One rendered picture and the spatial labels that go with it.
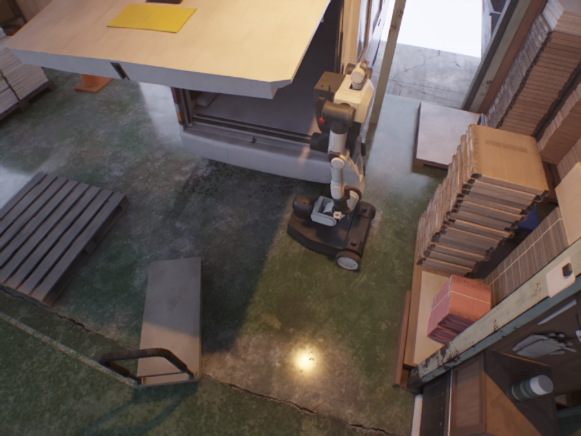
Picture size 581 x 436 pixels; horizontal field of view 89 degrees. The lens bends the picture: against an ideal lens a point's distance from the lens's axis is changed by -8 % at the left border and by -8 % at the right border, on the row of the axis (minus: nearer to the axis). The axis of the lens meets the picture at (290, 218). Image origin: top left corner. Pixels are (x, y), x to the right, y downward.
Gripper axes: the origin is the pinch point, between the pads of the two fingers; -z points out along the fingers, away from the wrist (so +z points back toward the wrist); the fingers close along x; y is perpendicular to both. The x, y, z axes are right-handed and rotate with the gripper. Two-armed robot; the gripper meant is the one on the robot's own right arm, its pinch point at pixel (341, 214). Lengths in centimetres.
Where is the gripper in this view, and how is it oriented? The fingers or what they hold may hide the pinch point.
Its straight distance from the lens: 218.2
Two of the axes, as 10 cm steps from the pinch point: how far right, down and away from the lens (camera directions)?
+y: 3.6, -7.4, 5.7
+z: -1.9, -6.6, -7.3
